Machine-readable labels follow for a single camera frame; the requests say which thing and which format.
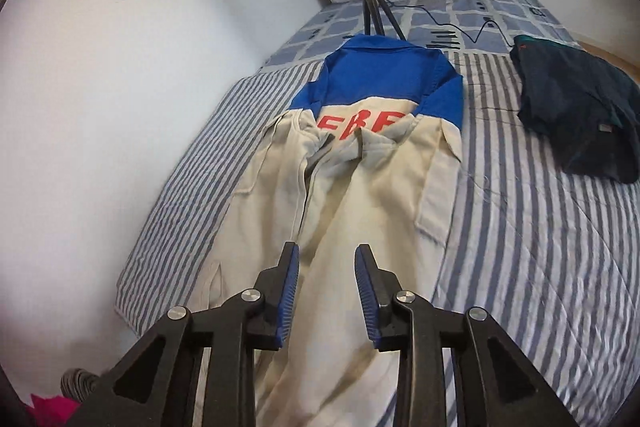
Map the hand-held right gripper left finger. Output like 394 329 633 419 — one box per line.
65 241 300 427

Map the grey striped footwear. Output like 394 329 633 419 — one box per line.
60 368 101 403

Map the dark green garment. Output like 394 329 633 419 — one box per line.
509 34 640 185

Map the blue striped bed sheet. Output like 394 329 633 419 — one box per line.
114 0 640 427

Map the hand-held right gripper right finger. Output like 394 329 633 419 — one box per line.
354 243 581 427

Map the person's pink clothing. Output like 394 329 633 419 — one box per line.
27 393 85 427

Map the cream and blue coverall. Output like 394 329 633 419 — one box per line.
202 33 465 427

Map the black power cable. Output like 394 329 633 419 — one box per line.
400 4 523 54

